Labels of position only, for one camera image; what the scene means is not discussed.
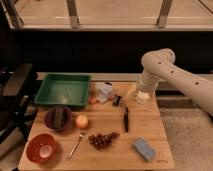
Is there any orange red bowl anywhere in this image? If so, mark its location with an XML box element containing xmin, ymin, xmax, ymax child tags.
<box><xmin>26</xmin><ymin>134</ymin><xmax>57</xmax><ymax>164</ymax></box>

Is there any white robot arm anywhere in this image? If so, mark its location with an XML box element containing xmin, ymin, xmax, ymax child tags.
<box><xmin>136</xmin><ymin>48</ymin><xmax>213</xmax><ymax>117</ymax></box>

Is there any black chair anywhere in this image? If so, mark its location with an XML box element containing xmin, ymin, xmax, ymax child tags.
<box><xmin>0</xmin><ymin>64</ymin><xmax>38</xmax><ymax>144</ymax></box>

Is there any bunch of dark grapes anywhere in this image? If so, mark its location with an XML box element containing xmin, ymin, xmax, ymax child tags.
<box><xmin>88</xmin><ymin>132</ymin><xmax>120</xmax><ymax>150</ymax></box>

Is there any dark purple bowl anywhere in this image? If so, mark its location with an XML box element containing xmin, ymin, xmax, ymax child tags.
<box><xmin>44</xmin><ymin>106</ymin><xmax>72</xmax><ymax>131</ymax></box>

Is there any blue sponge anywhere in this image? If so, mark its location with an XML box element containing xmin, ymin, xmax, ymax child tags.
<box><xmin>133</xmin><ymin>138</ymin><xmax>156</xmax><ymax>161</ymax></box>

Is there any wooden cutting board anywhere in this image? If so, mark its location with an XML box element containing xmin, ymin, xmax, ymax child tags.
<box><xmin>17</xmin><ymin>80</ymin><xmax>176</xmax><ymax>171</ymax></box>

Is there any brown block in bowl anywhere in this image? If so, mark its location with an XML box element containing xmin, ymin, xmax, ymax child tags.
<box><xmin>53</xmin><ymin>108</ymin><xmax>64</xmax><ymax>129</ymax></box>

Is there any yellow red apple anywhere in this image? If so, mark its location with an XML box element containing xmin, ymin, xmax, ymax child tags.
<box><xmin>76</xmin><ymin>115</ymin><xmax>89</xmax><ymax>129</ymax></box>

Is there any small red tomato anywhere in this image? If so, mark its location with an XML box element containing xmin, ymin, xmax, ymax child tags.
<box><xmin>89</xmin><ymin>97</ymin><xmax>99</xmax><ymax>105</ymax></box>

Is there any white plastic bag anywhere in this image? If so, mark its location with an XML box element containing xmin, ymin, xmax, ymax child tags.
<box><xmin>95</xmin><ymin>82</ymin><xmax>113</xmax><ymax>103</ymax></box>

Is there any green plastic tray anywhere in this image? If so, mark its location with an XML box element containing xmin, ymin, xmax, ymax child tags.
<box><xmin>34</xmin><ymin>74</ymin><xmax>91</xmax><ymax>108</ymax></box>

